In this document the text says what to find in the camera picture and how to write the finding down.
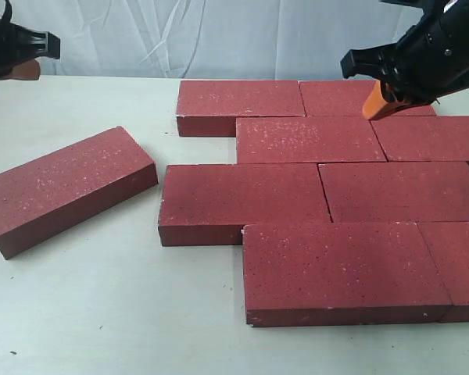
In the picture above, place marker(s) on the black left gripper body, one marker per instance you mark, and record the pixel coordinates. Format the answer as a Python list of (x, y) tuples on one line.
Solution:
[(19, 44)]

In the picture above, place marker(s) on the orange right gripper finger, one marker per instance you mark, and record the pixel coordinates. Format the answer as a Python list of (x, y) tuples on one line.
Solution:
[(382, 102)]

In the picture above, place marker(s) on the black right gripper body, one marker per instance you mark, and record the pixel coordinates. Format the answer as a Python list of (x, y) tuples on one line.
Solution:
[(429, 61)]

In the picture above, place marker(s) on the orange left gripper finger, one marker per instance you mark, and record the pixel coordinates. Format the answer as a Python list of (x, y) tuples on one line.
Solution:
[(29, 70)]

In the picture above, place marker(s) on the red brick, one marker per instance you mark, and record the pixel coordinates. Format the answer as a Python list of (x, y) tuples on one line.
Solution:
[(329, 274), (322, 139), (397, 191), (424, 138), (448, 243), (57, 191), (335, 97), (209, 204)]

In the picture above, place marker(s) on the red brick top back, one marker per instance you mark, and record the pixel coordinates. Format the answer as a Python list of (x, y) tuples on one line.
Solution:
[(57, 191)]

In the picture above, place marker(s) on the red brick hidden row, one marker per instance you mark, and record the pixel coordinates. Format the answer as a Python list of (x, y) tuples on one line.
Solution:
[(209, 108)]

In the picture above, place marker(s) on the white fabric backdrop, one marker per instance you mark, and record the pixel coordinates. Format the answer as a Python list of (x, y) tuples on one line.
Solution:
[(211, 39)]

